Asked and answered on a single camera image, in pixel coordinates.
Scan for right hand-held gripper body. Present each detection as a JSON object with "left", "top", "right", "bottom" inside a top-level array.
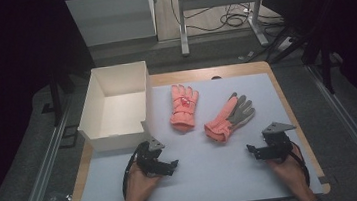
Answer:
[{"left": 258, "top": 119, "right": 301, "bottom": 166}]

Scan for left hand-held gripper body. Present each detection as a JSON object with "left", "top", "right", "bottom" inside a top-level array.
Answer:
[{"left": 133, "top": 135, "right": 172, "bottom": 179}]

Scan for pink glove with grey palm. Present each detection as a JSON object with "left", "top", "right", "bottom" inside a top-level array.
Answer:
[{"left": 200, "top": 90, "right": 259, "bottom": 145}]

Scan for pink glove with red label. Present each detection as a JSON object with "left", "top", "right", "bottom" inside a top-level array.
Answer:
[{"left": 166, "top": 81, "right": 204, "bottom": 134}]

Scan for white cardboard box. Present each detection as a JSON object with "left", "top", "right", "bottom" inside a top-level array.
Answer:
[{"left": 71, "top": 60, "right": 158, "bottom": 155}]

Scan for person's left hand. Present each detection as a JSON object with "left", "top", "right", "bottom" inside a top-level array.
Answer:
[{"left": 116, "top": 161, "right": 165, "bottom": 201}]

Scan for person's right hand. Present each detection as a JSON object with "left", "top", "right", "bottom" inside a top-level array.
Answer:
[{"left": 265, "top": 143, "right": 317, "bottom": 201}]

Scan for pale blue table mat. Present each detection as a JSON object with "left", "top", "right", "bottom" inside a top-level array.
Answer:
[{"left": 63, "top": 68, "right": 325, "bottom": 201}]

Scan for black metal stand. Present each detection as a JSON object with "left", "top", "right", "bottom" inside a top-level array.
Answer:
[
  {"left": 299, "top": 23, "right": 338, "bottom": 98},
  {"left": 47, "top": 69, "right": 79, "bottom": 128}
]

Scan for white power strip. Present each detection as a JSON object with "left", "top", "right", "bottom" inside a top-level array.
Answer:
[{"left": 275, "top": 36, "right": 295, "bottom": 53}]

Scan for white cabinet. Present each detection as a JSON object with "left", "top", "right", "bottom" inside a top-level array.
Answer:
[{"left": 64, "top": 0, "right": 158, "bottom": 50}]

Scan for right hand-held gripper black cable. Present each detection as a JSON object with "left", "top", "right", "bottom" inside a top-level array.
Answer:
[{"left": 287, "top": 139, "right": 311, "bottom": 187}]

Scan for aluminium rail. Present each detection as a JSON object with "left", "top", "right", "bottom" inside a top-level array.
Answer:
[
  {"left": 1, "top": 95, "right": 84, "bottom": 201},
  {"left": 307, "top": 60, "right": 357, "bottom": 201}
]

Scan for black cables on floor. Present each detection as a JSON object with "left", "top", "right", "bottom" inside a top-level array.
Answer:
[{"left": 170, "top": 0, "right": 285, "bottom": 37}]

